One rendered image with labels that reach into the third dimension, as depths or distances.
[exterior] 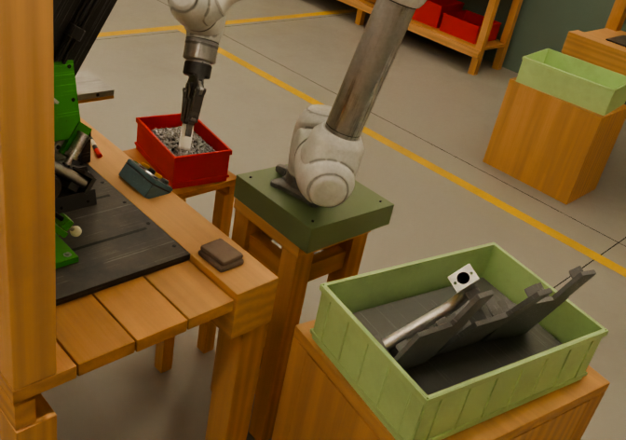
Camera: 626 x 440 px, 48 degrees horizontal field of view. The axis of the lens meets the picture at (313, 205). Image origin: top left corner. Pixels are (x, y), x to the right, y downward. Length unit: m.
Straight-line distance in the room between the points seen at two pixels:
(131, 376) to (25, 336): 1.38
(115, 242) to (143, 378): 1.00
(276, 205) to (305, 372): 0.51
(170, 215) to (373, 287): 0.61
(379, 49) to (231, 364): 0.93
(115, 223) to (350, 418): 0.81
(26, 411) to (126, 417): 1.10
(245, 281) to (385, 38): 0.70
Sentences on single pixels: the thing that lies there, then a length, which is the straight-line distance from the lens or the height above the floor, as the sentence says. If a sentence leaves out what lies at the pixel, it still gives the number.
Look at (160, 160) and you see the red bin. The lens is 2.42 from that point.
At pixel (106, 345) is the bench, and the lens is 1.64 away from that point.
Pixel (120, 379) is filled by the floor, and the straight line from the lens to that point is 2.81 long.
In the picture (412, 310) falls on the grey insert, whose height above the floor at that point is 0.85.
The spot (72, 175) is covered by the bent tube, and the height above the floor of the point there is 0.99.
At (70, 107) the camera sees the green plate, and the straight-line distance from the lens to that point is 2.03.
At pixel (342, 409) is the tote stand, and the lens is 1.80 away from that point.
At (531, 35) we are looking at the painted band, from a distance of 7.25.
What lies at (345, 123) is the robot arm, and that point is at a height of 1.26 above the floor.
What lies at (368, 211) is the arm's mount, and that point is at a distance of 2.17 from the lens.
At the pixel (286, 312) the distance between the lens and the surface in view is 2.22.
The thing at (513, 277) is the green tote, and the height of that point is 0.91.
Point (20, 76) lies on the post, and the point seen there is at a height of 1.53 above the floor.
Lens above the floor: 1.98
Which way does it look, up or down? 30 degrees down
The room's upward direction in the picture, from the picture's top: 12 degrees clockwise
